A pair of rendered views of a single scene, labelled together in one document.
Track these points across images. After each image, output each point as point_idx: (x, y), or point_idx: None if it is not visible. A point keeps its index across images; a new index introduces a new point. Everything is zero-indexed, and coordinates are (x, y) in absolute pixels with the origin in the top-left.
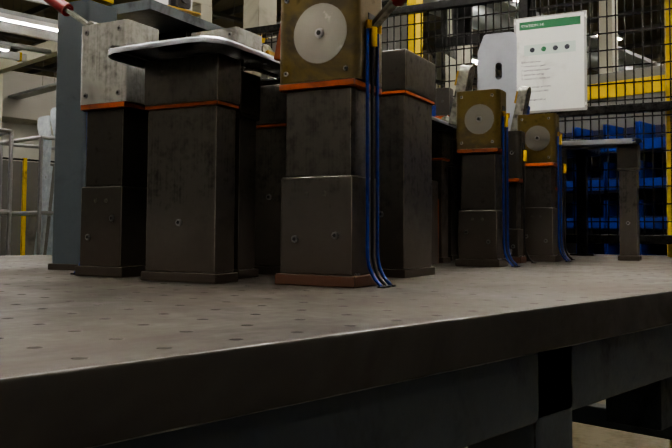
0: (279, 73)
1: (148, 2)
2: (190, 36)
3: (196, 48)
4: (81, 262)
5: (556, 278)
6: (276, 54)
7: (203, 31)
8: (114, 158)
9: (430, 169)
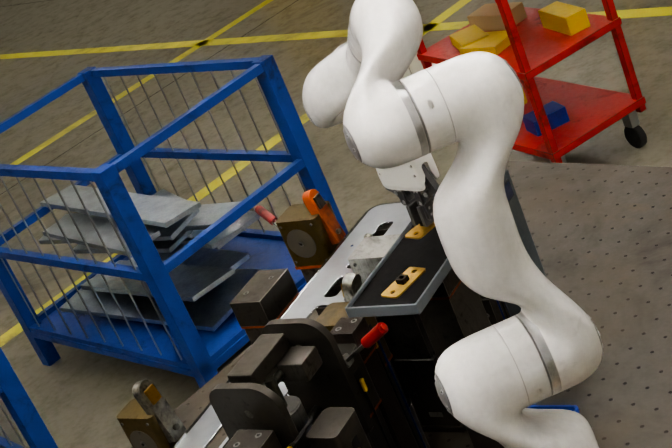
0: (345, 262)
1: (435, 194)
2: (383, 203)
3: (386, 215)
4: None
5: (222, 429)
6: (343, 232)
7: (396, 234)
8: None
9: None
